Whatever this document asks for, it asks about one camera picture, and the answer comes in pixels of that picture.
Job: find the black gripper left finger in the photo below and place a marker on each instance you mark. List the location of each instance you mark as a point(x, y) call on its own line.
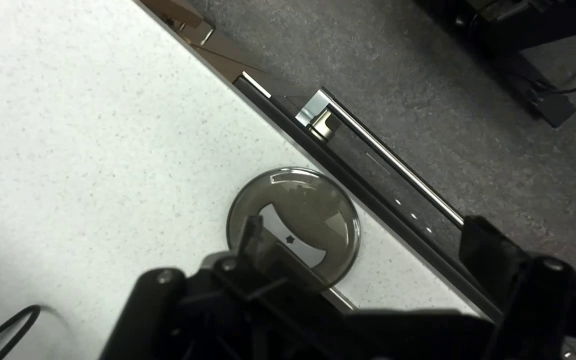
point(143, 328)

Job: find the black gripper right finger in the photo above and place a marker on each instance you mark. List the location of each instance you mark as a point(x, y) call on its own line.
point(531, 291)

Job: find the round glass pot lid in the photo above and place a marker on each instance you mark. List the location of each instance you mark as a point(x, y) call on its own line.
point(303, 211)

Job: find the black built-in oven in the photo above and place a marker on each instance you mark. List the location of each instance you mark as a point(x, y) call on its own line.
point(342, 144)

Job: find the black perforated robot table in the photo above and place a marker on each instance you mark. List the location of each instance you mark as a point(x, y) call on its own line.
point(496, 32)

